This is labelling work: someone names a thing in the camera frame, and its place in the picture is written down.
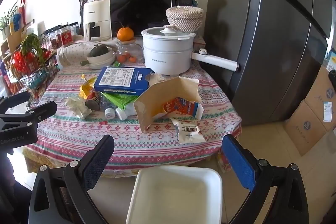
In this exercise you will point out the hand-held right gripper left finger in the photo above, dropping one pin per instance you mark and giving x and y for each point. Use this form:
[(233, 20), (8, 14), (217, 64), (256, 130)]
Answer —
[(97, 161)]

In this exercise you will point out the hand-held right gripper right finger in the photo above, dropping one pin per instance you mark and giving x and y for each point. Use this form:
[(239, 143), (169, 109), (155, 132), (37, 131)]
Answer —
[(240, 163)]

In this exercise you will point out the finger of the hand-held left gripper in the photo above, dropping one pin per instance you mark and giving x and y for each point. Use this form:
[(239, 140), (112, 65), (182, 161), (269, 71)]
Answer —
[(34, 113), (15, 102)]

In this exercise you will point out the clear plastic bottle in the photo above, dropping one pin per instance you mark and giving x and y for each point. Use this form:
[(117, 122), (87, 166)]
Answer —
[(109, 111)]

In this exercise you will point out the white squeeze bottle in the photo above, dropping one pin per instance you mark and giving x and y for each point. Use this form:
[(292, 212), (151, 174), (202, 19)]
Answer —
[(126, 112)]

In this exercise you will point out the yellow snack packet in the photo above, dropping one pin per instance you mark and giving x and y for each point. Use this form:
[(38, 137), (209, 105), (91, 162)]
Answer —
[(86, 87)]

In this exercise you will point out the red drink can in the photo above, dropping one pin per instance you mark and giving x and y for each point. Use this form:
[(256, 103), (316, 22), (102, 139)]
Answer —
[(92, 99)]

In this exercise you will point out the white snack packet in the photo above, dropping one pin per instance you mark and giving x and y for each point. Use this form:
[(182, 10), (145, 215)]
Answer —
[(187, 130)]

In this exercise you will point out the green plastic packet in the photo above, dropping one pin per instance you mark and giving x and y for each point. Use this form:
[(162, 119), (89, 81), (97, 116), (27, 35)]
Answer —
[(120, 100)]

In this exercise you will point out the white plastic bin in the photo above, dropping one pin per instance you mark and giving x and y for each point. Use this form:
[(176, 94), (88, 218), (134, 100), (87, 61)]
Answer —
[(173, 197)]

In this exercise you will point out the orange and blue milk carton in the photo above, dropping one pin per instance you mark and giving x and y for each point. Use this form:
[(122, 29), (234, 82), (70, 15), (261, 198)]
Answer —
[(183, 107)]

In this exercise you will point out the blue cardboard box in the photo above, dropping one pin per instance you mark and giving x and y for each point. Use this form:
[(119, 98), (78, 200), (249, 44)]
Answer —
[(123, 81)]

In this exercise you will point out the brown paper bag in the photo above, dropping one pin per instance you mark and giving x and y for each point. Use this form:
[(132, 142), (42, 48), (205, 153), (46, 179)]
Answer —
[(157, 94)]

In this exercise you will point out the red floral under cloth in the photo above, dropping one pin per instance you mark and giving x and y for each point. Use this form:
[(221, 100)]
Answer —
[(222, 162)]

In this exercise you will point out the red packets in rack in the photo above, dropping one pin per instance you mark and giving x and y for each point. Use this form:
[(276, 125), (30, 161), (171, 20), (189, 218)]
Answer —
[(23, 62)]

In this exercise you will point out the striped patterned tablecloth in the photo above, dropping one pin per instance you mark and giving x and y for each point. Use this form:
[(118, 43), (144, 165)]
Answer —
[(147, 145)]

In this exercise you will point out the green leafy vegetable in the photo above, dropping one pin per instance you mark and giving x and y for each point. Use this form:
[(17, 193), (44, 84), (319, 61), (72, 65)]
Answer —
[(32, 45)]

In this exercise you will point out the small dark green piece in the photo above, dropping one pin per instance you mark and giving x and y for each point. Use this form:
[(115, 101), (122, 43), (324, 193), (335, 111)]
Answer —
[(84, 63)]

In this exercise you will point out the white floral cloth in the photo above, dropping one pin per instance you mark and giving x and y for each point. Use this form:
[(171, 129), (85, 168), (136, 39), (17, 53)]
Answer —
[(73, 53)]

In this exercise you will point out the red label spice jar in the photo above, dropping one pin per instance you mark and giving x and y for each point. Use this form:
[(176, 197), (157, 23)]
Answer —
[(53, 40), (65, 36)]

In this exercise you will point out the white ceramic bowl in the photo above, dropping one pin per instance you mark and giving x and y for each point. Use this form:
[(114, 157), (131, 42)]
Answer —
[(101, 61)]

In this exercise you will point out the green potted plant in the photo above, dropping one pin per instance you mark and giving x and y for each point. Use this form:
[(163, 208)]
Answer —
[(8, 16)]

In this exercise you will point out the dark green squash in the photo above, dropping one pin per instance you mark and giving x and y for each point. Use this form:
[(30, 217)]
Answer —
[(99, 51)]

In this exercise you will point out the small tomatoes in jar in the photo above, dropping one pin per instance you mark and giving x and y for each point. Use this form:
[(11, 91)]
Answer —
[(126, 58)]

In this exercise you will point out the white air fryer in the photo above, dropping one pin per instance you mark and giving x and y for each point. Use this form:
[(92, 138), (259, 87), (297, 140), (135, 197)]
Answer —
[(97, 19)]

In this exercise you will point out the glass jar with wooden lid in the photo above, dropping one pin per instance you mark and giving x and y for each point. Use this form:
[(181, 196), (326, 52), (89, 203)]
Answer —
[(128, 49)]

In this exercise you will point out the orange mandarin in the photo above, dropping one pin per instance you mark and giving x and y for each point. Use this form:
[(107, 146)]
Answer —
[(125, 34)]

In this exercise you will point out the grey refrigerator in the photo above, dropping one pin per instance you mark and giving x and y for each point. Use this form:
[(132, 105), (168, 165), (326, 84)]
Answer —
[(273, 43)]

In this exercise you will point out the white electric pot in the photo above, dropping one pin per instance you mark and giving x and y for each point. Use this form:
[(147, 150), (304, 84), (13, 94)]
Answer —
[(165, 53)]

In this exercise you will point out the small wooden box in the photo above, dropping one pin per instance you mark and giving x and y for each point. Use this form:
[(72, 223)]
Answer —
[(199, 43)]

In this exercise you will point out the blue and yellow bag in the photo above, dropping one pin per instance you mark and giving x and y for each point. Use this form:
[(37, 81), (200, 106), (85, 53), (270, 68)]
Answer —
[(331, 60)]

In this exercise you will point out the white microwave oven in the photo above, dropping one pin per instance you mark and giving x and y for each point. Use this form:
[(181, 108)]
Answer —
[(141, 12)]

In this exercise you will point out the woven lidded basket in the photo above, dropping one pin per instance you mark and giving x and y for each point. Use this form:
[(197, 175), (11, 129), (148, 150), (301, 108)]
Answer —
[(185, 19)]

